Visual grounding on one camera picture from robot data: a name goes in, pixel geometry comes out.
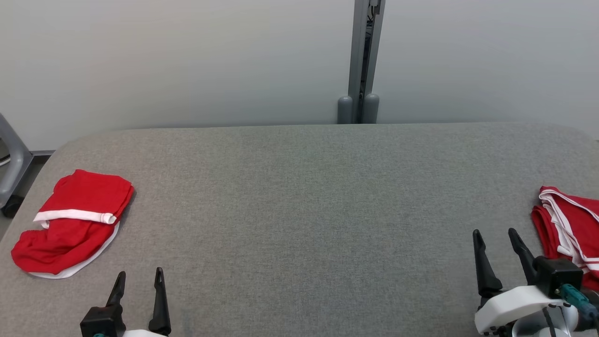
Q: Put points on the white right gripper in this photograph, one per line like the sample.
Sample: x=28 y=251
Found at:
x=510 y=306

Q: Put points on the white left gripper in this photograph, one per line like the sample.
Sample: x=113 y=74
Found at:
x=140 y=334

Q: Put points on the red shorts white trim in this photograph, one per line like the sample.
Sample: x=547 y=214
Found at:
x=79 y=238

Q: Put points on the red white basketball jersey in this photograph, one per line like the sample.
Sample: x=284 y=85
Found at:
x=580 y=220

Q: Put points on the black chair caster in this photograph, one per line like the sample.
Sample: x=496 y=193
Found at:
x=11 y=206

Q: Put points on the grey fabric sofa surface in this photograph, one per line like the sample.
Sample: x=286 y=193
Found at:
x=304 y=234

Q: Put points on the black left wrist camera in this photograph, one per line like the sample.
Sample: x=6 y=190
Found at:
x=100 y=320

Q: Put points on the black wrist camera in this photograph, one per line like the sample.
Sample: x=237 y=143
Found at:
x=557 y=276
x=100 y=320

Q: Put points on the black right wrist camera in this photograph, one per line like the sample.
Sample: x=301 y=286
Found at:
x=557 y=276

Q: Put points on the teal right camera connector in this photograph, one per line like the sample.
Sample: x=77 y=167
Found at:
x=573 y=295

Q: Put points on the grey cylindrical post cap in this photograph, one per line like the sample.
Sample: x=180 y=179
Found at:
x=371 y=107
x=345 y=110

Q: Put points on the grey metal partition post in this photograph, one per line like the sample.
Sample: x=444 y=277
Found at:
x=366 y=47

